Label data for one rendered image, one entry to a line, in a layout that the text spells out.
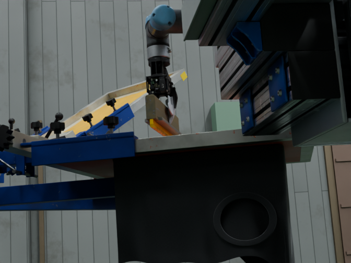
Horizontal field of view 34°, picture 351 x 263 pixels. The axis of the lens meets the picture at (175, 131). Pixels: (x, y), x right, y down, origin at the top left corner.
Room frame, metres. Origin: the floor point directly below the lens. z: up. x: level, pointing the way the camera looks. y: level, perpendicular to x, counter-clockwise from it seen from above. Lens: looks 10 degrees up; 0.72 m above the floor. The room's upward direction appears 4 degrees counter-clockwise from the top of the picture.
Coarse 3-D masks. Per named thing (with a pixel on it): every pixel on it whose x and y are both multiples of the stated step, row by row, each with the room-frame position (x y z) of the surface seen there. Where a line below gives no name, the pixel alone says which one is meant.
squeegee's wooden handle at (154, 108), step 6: (150, 96) 1.64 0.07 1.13; (150, 102) 1.64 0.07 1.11; (156, 102) 1.66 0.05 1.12; (150, 108) 1.64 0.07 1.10; (156, 108) 1.65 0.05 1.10; (162, 108) 1.74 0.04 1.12; (150, 114) 1.64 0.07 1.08; (156, 114) 1.65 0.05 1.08; (162, 114) 1.73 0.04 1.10; (156, 120) 1.66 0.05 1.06; (174, 120) 1.92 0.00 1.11; (174, 126) 1.91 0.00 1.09
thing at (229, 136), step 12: (216, 132) 1.50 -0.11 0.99; (228, 132) 1.49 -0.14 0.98; (240, 132) 1.48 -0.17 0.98; (288, 132) 1.46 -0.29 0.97; (144, 144) 1.53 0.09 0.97; (156, 144) 1.53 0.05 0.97; (168, 144) 1.52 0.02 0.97; (180, 144) 1.51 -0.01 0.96; (192, 144) 1.51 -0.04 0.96; (204, 144) 1.50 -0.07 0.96; (216, 144) 1.50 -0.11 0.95; (228, 144) 1.49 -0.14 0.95; (240, 144) 1.51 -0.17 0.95; (300, 156) 1.85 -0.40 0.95; (60, 168) 1.76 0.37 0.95
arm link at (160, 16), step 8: (160, 8) 1.65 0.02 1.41; (168, 8) 1.65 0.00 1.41; (152, 16) 1.65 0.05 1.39; (160, 16) 1.65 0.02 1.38; (168, 16) 1.65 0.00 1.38; (176, 16) 1.67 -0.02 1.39; (152, 24) 1.68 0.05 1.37; (160, 24) 1.65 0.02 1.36; (168, 24) 1.65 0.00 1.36; (176, 24) 1.68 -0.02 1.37; (152, 32) 1.73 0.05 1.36; (160, 32) 1.70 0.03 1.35; (168, 32) 1.70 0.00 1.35; (176, 32) 1.71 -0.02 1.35
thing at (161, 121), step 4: (160, 120) 1.67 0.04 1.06; (164, 120) 1.69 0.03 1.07; (148, 124) 1.72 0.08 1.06; (160, 124) 1.73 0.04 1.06; (164, 124) 1.73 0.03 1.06; (168, 124) 1.75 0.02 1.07; (168, 128) 1.81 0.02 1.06; (172, 128) 1.81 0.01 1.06; (172, 132) 1.87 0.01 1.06; (176, 132) 1.88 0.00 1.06
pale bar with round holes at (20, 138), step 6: (18, 132) 1.59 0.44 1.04; (18, 138) 1.59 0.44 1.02; (24, 138) 1.62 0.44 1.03; (30, 138) 1.66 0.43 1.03; (36, 138) 1.70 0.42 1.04; (18, 144) 1.59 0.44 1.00; (6, 150) 1.60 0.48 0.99; (12, 150) 1.61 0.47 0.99; (18, 150) 1.61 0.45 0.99; (24, 150) 1.62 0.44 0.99; (30, 150) 1.66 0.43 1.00; (30, 156) 1.73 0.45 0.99
